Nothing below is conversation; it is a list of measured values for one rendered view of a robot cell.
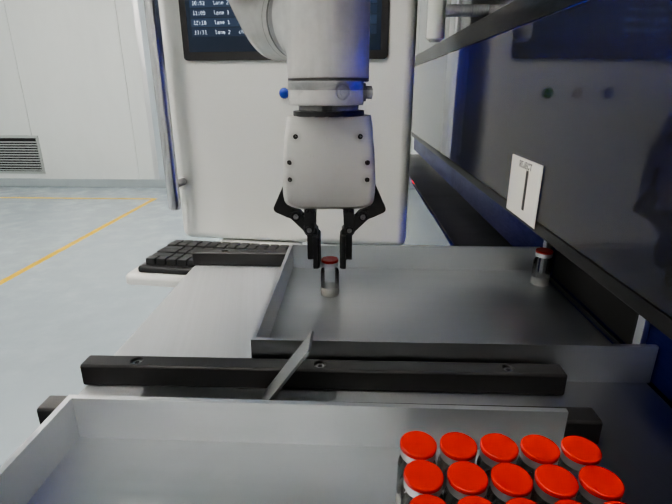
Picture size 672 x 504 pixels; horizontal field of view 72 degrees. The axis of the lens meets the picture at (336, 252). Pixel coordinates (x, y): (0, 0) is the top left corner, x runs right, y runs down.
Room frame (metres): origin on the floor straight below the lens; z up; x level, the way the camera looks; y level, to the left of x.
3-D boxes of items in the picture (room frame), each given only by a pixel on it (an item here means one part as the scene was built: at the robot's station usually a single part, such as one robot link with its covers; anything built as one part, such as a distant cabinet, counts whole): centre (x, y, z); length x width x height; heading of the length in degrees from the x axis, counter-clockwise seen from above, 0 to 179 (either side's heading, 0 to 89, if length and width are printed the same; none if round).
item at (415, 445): (0.21, -0.05, 0.91); 0.02 x 0.02 x 0.05
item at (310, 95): (0.51, 0.01, 1.11); 0.09 x 0.08 x 0.03; 88
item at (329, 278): (0.51, 0.01, 0.90); 0.02 x 0.02 x 0.04
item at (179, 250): (0.82, 0.15, 0.82); 0.40 x 0.14 x 0.02; 81
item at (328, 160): (0.51, 0.01, 1.05); 0.10 x 0.08 x 0.11; 88
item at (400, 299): (0.47, -0.10, 0.90); 0.34 x 0.26 x 0.04; 88
